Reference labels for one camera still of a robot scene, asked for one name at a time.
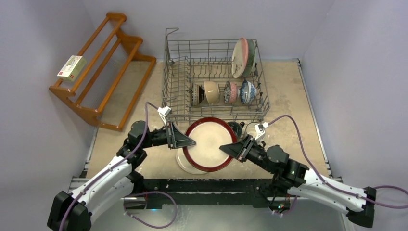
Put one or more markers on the white ribbed mug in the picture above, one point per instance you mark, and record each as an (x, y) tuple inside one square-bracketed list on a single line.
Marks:
[(250, 129)]

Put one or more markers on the blue white pattern bowl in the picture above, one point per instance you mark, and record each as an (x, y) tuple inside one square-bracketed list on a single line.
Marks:
[(247, 92)]

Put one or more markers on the red rimmed cream plate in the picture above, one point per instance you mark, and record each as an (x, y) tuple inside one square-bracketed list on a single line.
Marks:
[(209, 133)]

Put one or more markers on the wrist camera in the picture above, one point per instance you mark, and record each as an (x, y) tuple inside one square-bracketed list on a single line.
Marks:
[(260, 130), (163, 113)]

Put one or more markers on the small cardboard box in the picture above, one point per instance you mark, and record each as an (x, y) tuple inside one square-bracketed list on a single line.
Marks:
[(70, 71)]

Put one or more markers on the brown floral pattern bowl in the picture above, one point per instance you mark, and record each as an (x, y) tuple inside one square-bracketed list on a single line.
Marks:
[(231, 92)]

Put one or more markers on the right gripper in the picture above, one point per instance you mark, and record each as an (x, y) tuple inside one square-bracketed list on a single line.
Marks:
[(246, 147)]

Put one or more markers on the grey wire dish rack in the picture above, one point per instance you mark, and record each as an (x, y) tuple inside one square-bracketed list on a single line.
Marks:
[(193, 61)]

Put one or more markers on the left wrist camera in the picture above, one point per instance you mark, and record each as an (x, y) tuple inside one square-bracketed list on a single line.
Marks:
[(163, 113)]

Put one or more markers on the dark green mug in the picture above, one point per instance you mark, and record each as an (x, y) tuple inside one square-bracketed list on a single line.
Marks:
[(237, 128)]

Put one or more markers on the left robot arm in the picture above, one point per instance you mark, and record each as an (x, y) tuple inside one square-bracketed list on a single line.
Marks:
[(77, 210)]

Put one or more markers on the teal floral plate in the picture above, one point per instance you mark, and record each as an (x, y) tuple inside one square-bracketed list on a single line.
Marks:
[(251, 58)]

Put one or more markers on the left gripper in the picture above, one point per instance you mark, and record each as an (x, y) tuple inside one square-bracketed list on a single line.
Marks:
[(176, 139)]

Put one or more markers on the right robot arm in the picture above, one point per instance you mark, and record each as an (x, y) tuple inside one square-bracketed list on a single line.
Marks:
[(356, 203)]

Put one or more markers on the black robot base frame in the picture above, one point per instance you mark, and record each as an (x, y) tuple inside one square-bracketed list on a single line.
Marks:
[(259, 193)]

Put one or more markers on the wooden shelf rack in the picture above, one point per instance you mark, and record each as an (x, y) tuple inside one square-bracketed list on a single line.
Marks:
[(74, 96)]

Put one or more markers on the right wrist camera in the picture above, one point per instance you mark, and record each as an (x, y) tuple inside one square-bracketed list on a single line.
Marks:
[(260, 130)]

